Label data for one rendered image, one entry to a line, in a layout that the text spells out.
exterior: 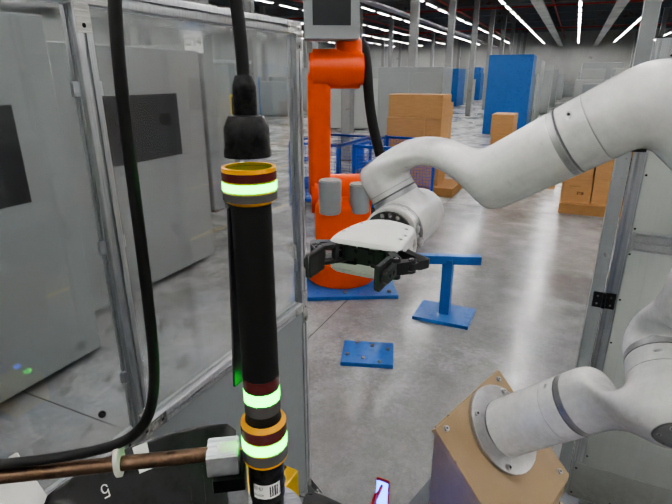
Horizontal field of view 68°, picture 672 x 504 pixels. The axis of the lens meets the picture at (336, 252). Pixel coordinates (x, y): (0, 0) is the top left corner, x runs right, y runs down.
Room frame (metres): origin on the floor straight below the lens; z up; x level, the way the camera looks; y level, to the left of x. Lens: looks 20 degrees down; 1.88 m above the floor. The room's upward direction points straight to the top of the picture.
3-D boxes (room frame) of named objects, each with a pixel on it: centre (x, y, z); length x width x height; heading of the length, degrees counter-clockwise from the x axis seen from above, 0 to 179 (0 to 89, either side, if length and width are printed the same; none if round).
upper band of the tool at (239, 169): (0.39, 0.07, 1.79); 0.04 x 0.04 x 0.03
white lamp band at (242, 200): (0.39, 0.07, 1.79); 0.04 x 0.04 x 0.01
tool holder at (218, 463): (0.39, 0.08, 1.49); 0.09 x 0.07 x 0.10; 99
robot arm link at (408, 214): (0.71, -0.09, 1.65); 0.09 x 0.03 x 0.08; 64
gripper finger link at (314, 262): (0.61, 0.03, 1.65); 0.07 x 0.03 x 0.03; 154
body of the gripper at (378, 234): (0.66, -0.06, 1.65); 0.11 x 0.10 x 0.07; 154
